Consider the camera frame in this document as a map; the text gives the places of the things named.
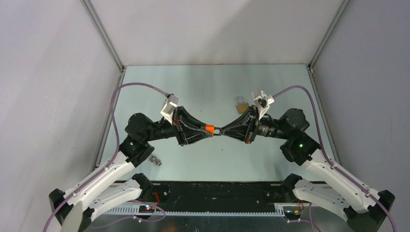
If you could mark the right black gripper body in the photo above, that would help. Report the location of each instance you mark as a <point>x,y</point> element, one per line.
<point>254,124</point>

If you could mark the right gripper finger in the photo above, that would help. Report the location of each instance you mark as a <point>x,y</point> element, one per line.
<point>240,134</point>
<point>245,119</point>

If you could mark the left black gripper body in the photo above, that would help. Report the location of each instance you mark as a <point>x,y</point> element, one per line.
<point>179,126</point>

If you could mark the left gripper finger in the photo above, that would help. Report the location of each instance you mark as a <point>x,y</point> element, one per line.
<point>193,136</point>
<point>190,120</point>

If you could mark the large brass padlock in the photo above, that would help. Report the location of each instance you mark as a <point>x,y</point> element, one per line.
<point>241,105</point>

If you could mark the orange black padlock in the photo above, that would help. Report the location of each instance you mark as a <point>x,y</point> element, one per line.
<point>214,131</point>

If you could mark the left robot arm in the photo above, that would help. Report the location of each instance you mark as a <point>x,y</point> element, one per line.
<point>77,207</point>

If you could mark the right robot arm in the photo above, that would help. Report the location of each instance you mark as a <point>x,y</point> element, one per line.
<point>363,208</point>

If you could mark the left circuit board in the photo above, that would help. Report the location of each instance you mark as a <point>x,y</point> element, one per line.
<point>146,209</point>

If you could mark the circuit board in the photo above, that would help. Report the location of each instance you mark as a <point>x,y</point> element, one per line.
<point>146,209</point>
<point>293,212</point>

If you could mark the right circuit board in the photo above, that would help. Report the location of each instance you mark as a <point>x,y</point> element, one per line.
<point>293,212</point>

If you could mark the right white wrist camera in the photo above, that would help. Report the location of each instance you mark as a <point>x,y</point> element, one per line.
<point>262,101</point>

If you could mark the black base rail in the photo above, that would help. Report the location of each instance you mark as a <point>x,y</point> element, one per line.
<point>218,197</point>

